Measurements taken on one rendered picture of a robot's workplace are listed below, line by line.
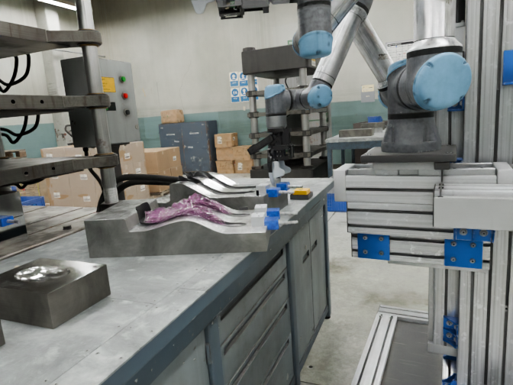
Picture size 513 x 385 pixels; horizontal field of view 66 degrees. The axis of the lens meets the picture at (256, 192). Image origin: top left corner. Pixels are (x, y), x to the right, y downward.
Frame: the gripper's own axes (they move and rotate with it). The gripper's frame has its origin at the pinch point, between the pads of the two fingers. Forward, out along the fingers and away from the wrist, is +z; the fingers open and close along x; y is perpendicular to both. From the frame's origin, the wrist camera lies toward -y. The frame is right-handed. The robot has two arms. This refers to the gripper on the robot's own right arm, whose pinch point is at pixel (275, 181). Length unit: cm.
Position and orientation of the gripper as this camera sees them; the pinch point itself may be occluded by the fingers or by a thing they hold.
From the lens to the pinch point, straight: 150.7
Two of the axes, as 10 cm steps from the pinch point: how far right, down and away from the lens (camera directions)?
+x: 3.8, -2.0, 9.0
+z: 0.7, 9.8, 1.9
